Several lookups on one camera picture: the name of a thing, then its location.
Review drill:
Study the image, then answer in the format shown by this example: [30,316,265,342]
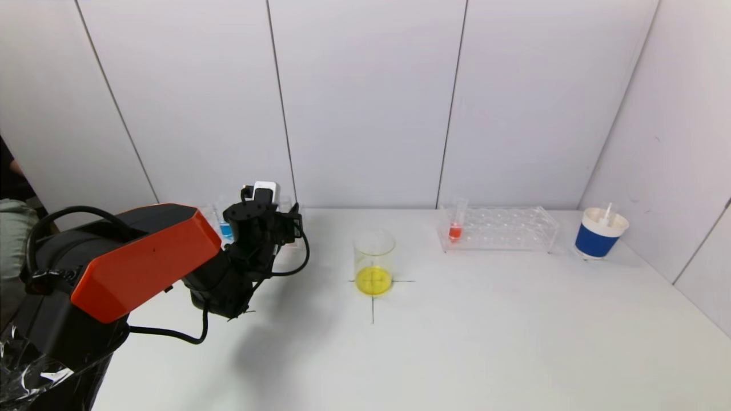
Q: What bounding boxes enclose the clear glass beaker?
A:
[353,229,396,296]

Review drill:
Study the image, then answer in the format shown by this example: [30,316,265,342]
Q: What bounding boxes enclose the clear acrylic test tube rack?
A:
[437,205,560,254]
[197,204,310,250]

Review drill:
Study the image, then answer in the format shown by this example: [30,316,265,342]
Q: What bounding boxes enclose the test tube with blue pigment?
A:
[215,197,236,241]

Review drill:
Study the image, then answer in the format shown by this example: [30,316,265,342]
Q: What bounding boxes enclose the blue white paper cup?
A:
[575,207,630,261]

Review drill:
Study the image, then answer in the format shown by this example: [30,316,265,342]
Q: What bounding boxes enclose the person in grey clothes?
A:
[0,197,39,326]

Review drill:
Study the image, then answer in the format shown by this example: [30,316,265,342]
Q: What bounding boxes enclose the black camera cable loop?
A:
[268,220,311,278]

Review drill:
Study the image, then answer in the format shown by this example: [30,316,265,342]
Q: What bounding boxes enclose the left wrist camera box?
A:
[243,181,281,207]

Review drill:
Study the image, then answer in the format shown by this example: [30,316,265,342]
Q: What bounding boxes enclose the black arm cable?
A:
[128,303,210,345]

